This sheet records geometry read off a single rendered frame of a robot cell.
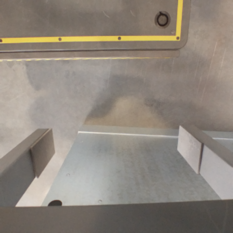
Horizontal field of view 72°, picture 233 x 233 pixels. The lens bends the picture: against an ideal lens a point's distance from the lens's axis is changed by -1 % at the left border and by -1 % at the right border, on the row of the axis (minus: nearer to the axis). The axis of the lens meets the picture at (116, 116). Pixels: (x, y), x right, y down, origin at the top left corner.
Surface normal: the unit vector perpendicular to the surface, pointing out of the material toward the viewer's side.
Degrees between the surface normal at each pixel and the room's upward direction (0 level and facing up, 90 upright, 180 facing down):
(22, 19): 0
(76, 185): 90
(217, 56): 0
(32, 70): 0
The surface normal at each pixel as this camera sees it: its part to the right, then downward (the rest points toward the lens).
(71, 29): 0.03, 0.28
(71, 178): 0.07, -0.96
